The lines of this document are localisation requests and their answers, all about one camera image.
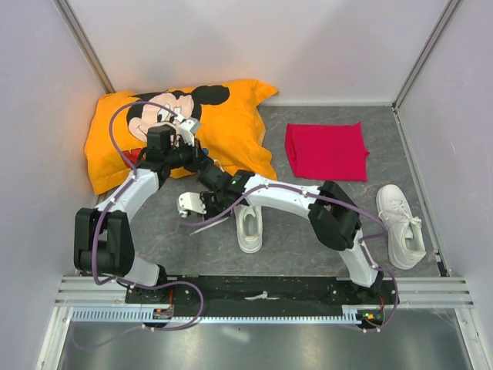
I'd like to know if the orange Mickey Mouse pillow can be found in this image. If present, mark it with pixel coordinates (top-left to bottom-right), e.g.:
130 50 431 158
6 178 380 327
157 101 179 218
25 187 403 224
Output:
84 79 278 194

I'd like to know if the aluminium rail frame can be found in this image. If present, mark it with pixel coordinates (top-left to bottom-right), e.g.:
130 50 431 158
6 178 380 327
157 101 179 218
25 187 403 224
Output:
25 276 491 369

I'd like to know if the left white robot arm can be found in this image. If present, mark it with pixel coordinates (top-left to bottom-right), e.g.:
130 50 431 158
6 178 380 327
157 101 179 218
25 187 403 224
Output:
74 119 208 303

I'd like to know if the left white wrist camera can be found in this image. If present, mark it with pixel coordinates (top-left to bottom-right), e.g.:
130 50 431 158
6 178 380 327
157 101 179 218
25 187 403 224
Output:
176 118 201 146

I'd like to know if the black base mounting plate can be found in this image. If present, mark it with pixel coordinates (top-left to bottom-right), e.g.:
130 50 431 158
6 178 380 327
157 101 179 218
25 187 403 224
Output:
125 274 400 318

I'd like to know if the red folded cloth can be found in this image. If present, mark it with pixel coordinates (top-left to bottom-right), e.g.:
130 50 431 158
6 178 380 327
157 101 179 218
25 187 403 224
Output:
285 122 370 182

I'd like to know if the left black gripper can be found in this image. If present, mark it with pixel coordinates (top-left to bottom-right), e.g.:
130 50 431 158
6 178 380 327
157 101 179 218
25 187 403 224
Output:
164 136 213 173

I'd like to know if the white sneaker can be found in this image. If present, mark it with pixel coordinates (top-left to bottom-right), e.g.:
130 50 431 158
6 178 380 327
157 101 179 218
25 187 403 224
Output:
189 157 265 254
376 184 426 270

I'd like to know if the grey slotted cable duct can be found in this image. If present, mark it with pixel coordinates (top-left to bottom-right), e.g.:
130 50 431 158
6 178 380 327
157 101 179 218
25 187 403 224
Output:
71 307 361 325

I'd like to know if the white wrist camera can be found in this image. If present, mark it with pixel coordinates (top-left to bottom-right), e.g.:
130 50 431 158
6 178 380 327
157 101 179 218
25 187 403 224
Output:
176 192 206 218
176 118 201 146

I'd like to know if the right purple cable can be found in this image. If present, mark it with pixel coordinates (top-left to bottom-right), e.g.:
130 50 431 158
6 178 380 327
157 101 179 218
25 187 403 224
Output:
179 183 401 333

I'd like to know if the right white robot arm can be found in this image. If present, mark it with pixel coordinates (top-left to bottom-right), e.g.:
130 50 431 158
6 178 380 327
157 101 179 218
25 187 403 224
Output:
192 165 383 304

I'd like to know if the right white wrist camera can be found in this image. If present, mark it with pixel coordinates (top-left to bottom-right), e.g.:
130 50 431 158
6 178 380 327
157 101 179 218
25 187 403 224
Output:
176 192 206 218

